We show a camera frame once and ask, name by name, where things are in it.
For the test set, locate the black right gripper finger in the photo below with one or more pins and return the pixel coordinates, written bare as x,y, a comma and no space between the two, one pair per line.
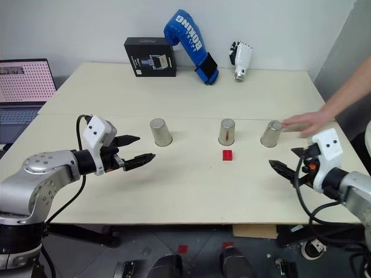
298,152
282,169

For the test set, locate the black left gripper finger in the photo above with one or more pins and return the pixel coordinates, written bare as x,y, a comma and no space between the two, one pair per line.
127,140
139,161

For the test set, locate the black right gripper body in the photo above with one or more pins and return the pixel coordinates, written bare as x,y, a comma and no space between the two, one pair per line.
309,176

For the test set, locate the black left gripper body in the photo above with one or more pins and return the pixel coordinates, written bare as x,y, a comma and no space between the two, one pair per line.
110,159

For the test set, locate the steel cup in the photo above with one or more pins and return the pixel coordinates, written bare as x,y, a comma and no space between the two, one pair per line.
227,131
272,134
160,131

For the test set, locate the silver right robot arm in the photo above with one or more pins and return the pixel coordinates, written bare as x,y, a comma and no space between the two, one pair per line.
355,188

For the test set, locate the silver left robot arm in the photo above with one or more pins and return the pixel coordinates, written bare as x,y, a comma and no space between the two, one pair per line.
43,176

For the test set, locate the person's bare forearm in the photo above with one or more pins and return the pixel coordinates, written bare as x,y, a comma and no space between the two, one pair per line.
352,92

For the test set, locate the person's bare hand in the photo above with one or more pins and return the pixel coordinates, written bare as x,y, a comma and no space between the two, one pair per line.
313,121

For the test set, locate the red toy brick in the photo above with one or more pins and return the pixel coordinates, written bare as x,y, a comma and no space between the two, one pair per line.
228,155

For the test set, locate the brown cardboard piece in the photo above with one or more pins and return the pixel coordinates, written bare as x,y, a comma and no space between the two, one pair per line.
255,231

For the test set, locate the white round floor object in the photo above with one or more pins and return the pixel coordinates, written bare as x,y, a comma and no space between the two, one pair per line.
314,247

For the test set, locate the black product box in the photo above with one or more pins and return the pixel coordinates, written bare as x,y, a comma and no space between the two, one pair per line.
150,56

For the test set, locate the red floor tape mark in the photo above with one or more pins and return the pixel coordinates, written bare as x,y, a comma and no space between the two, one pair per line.
183,248
228,245

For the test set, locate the dark rounded shape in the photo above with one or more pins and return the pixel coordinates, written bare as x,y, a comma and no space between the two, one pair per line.
236,263
168,267

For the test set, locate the white robotic hand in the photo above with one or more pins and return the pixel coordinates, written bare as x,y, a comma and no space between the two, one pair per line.
243,56

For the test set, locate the open laptop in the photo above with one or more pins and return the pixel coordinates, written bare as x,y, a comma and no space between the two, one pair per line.
23,87

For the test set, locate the blue boxing glove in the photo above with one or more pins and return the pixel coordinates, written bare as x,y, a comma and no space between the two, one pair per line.
189,43

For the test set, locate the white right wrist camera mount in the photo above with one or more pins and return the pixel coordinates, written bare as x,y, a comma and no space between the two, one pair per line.
329,150

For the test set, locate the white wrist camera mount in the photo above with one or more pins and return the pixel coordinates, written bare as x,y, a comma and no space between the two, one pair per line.
329,150
94,131

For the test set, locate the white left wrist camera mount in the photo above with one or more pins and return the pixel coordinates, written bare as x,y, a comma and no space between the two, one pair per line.
94,131

